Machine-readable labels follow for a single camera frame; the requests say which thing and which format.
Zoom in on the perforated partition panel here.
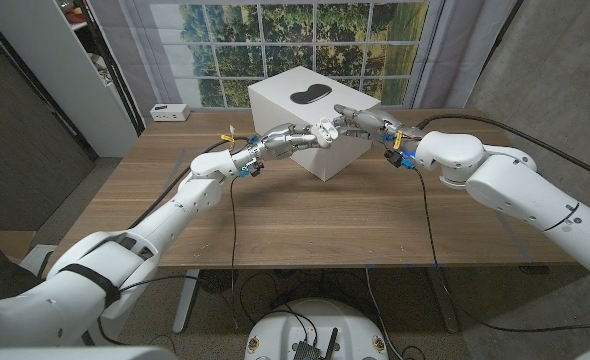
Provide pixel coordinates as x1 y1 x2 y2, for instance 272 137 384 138
0 14 97 232

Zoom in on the black torso electronics module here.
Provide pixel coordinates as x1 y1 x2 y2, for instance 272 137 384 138
292 327 339 360

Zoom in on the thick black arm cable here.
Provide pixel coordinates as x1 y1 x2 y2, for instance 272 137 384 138
413 113 590 187
126 136 250 230

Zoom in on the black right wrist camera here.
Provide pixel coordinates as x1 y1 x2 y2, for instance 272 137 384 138
383 148 417 171

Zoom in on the white AirPods case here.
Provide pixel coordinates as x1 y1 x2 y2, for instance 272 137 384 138
310 116 338 150

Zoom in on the printed window backdrop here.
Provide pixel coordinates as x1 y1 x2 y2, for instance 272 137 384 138
87 0 519 112

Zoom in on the grey table leg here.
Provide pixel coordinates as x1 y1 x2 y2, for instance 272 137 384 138
424 266 461 334

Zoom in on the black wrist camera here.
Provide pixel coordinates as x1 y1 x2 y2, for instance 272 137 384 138
383 148 417 171
238 160 267 179

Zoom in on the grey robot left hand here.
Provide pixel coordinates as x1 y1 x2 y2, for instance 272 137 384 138
246 121 334 165

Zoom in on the thin black left wrist cable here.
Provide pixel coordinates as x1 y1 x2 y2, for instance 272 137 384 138
226 174 242 330

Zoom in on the white cabinet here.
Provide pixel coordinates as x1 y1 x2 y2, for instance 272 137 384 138
0 0 139 159

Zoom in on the white power strip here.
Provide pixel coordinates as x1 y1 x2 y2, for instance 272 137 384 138
149 103 192 123

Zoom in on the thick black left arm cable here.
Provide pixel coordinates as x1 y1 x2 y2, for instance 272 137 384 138
126 136 250 230

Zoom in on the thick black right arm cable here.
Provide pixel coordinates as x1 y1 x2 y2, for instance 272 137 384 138
413 113 590 187

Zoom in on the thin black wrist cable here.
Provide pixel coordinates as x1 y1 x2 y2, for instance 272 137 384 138
226 174 242 330
410 166 590 334

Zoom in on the white table leg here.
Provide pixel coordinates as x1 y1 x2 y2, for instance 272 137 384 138
171 269 201 335

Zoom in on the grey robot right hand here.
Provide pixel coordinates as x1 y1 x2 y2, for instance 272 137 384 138
333 103 425 152

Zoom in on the white Vision Pro box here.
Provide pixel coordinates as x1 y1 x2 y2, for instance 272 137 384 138
247 65 382 182

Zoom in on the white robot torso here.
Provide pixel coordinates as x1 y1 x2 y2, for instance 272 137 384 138
243 297 390 360

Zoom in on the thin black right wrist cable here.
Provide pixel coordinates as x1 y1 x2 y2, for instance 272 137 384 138
410 166 590 334

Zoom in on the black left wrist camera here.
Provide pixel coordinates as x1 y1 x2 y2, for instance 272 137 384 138
238 160 267 179

